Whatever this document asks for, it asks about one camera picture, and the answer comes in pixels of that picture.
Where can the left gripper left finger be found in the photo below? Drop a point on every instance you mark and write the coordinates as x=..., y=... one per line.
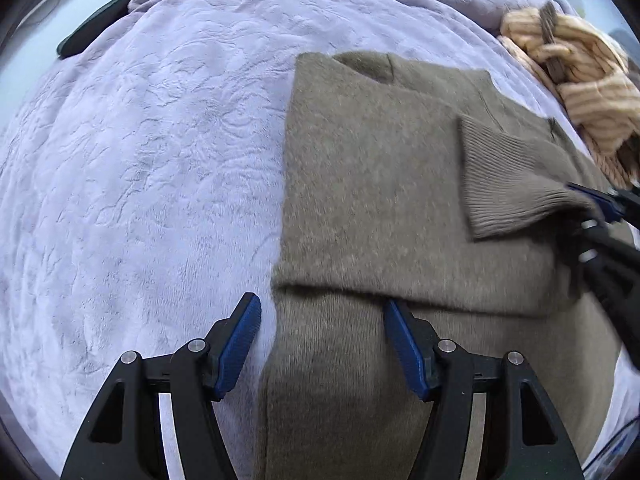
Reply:
x=121, y=435

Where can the striped beige clothing pile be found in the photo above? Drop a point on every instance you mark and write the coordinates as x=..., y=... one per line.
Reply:
x=591, y=76

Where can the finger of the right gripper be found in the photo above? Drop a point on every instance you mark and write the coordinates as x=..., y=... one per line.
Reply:
x=610, y=208

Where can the brown knit sweater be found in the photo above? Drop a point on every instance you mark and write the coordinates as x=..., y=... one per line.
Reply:
x=420, y=182

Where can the lavender embossed bed blanket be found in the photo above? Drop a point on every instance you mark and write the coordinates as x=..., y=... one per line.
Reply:
x=143, y=184

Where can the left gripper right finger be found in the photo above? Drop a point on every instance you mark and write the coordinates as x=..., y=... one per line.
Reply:
x=523, y=435

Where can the black bed corner pad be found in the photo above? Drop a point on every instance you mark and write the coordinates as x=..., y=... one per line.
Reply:
x=90, y=29

